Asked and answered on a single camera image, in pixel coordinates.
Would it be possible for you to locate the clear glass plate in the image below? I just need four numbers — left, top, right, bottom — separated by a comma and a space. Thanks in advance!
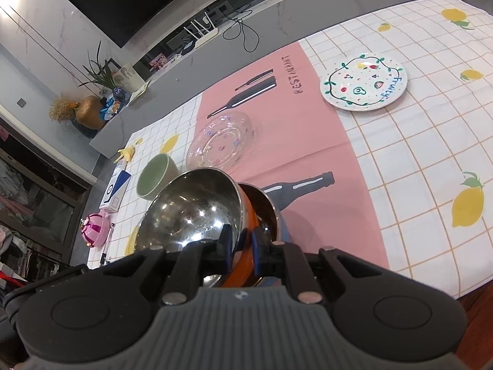
186, 111, 258, 169

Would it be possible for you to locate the white router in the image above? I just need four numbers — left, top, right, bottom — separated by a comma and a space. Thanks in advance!
184, 12, 220, 45

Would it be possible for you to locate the white fruit print plate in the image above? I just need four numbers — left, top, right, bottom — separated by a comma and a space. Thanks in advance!
320, 53, 408, 112

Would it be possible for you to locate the blue steel bowl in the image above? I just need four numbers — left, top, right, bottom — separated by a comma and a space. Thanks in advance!
239, 182, 288, 288

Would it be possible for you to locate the orange steel bowl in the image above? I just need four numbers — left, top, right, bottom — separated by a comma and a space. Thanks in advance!
131, 167, 257, 290

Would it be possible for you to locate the green ceramic bowl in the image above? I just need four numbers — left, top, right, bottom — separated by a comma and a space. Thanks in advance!
136, 153, 180, 201

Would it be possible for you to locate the white printed pot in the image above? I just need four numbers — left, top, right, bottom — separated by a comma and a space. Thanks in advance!
114, 65, 140, 93

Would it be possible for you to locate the black television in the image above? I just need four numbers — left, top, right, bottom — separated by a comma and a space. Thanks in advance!
68, 0, 294, 49

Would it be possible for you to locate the green leafy plant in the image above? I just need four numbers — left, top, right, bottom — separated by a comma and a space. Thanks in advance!
79, 40, 116, 89

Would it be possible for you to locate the blue snack packet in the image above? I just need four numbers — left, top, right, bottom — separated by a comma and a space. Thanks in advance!
100, 98, 122, 121

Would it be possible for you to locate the dark glass cabinet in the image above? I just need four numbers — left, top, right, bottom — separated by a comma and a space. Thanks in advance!
0, 123, 98, 278

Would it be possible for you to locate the yellow banana peel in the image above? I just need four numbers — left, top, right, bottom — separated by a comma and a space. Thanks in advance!
113, 145, 138, 163

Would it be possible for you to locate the pink hat-shaped toy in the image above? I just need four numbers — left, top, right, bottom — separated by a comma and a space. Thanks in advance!
79, 213, 113, 248

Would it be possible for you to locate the pink and checked tablecloth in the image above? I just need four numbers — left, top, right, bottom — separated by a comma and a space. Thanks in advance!
87, 0, 493, 300

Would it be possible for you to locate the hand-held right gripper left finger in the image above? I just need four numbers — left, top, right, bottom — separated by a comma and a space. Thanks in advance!
102, 224, 234, 306

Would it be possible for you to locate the grey tv console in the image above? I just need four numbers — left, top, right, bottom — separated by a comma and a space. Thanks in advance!
89, 0, 447, 158

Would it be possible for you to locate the white paper sheet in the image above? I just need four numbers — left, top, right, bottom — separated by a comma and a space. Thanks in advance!
131, 83, 151, 103

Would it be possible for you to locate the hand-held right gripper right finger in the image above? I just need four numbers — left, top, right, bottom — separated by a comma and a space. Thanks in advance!
250, 228, 371, 304

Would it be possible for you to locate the blue and white box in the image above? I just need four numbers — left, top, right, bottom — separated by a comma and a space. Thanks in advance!
99, 170, 132, 214

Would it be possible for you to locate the black cable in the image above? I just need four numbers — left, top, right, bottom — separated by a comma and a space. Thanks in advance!
221, 6, 263, 53

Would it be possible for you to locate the dried flower bunch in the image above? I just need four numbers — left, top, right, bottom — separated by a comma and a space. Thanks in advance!
49, 92, 80, 122

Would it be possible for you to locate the gold vase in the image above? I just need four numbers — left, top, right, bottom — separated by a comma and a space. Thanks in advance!
75, 96, 106, 129

